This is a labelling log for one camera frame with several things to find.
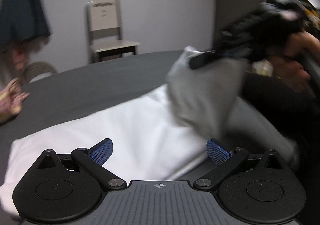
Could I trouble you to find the white garment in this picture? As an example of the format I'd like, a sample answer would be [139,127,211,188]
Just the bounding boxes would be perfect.
[1,46,298,216]

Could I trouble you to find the bare right hand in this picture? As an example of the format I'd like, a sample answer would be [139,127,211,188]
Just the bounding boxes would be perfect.
[268,31,319,92]

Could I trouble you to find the pink striped folded garment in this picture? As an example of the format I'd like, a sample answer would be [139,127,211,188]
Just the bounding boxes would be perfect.
[0,78,30,124]

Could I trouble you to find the beige wooden chair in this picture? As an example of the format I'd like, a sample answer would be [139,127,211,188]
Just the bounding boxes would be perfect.
[85,0,140,63]

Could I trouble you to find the pink hanging garment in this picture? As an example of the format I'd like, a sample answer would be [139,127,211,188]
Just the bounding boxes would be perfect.
[11,37,50,72]

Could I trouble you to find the dark teal hanging jacket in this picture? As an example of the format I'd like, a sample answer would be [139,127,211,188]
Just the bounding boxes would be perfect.
[1,0,51,46]

